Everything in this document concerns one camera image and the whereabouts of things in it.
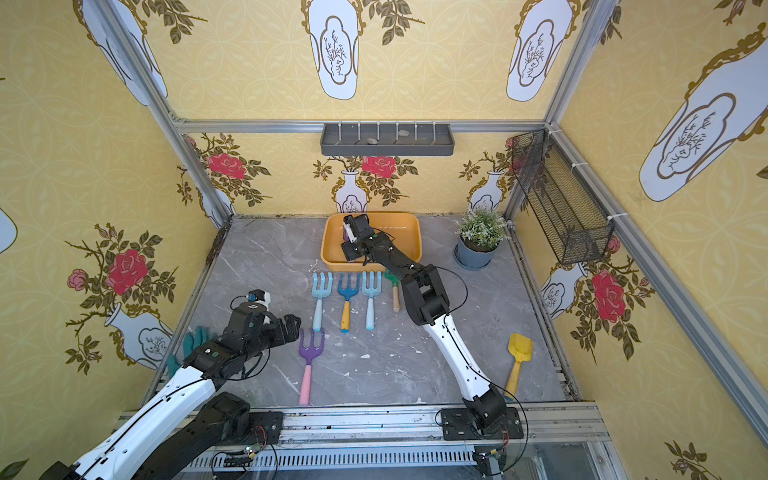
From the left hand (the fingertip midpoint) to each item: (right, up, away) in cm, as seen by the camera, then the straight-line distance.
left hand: (291, 323), depth 83 cm
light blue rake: (+22, +6, +15) cm, 27 cm away
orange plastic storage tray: (+33, +27, +31) cm, 53 cm away
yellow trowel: (+65, -8, +3) cm, 66 cm away
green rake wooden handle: (+29, +6, +15) cm, 33 cm away
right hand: (+13, +20, +28) cm, 37 cm away
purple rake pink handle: (+4, -10, +4) cm, 11 cm away
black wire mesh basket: (+79, +26, -1) cm, 83 cm away
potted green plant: (+56, +25, +11) cm, 62 cm away
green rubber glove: (-31, -7, +5) cm, 32 cm away
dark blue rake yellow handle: (+14, +6, +15) cm, 21 cm away
